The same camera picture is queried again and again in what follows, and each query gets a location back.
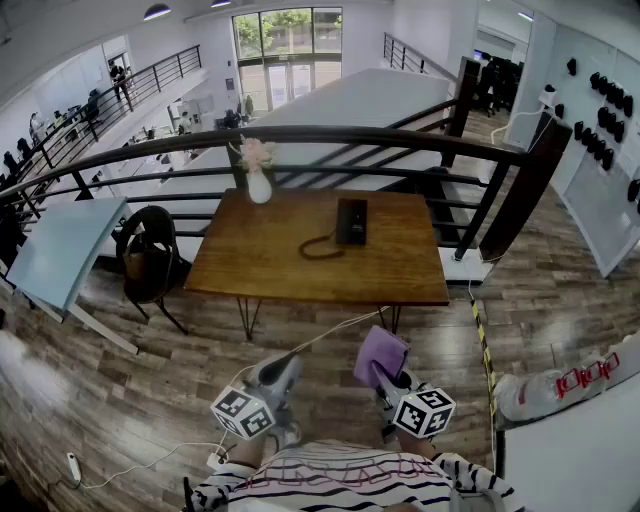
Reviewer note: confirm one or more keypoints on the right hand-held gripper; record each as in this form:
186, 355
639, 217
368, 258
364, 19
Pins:
425, 412

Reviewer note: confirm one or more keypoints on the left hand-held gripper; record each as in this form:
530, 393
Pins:
242, 412

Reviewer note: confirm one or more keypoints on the purple cloth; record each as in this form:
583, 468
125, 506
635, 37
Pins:
380, 352

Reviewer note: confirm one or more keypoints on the black telephone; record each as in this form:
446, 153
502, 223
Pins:
351, 220

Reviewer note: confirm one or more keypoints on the person's left forearm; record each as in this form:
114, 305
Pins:
248, 450

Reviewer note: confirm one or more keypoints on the person's right forearm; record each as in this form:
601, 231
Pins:
415, 445

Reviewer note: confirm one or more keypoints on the yellow black hazard tape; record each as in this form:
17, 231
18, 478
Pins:
484, 345

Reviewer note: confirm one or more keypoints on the wooden table with metal legs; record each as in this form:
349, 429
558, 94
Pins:
280, 260

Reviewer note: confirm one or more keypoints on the striped shirt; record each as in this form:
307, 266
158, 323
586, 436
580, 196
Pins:
345, 480

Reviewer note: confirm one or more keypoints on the white plug adapter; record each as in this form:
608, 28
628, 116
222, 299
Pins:
217, 460

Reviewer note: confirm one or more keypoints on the brown bag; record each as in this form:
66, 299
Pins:
142, 265

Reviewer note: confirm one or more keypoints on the white vase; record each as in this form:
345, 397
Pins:
259, 190

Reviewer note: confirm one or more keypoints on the black round-backed chair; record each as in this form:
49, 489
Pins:
165, 220

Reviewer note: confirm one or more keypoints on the white table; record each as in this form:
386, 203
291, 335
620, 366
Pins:
570, 460

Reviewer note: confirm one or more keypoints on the pink flowers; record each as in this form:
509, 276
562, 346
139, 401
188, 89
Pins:
255, 152

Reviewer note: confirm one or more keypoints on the white power strip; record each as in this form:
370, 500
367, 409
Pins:
73, 467

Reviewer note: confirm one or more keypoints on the black metal railing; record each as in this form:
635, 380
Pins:
350, 134

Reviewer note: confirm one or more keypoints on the light blue table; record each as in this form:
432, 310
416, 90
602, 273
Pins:
65, 245

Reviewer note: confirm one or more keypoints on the glass entrance doors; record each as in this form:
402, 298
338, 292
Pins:
287, 60

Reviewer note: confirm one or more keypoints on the white pegboard with black items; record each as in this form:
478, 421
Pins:
600, 150

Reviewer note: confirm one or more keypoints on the black balcony railing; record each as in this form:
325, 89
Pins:
410, 57
100, 107

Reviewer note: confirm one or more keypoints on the dark pendant lamp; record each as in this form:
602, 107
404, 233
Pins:
220, 3
157, 12

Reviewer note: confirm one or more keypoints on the white post base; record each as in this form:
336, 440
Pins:
465, 267

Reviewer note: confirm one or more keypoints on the dark wooden post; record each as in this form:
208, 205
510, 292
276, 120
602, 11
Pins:
462, 105
530, 190

